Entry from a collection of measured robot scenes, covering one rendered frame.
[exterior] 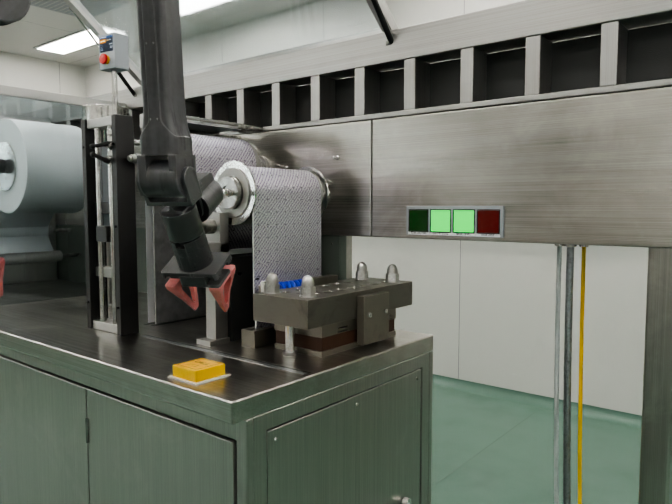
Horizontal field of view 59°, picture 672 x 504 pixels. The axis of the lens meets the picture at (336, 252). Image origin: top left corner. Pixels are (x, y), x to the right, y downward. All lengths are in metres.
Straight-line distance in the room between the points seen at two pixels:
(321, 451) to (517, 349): 2.84
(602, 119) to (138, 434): 1.12
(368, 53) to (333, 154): 0.27
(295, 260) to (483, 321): 2.68
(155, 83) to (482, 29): 0.79
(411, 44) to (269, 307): 0.72
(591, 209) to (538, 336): 2.63
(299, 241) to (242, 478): 0.61
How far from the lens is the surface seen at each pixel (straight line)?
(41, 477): 1.76
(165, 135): 0.92
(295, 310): 1.23
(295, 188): 1.46
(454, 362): 4.17
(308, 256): 1.49
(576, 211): 1.31
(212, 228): 1.38
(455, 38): 1.47
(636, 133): 1.29
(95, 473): 1.51
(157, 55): 0.93
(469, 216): 1.39
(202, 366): 1.15
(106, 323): 1.63
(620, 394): 3.83
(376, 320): 1.37
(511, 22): 1.42
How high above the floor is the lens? 1.22
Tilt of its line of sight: 4 degrees down
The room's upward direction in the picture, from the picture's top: straight up
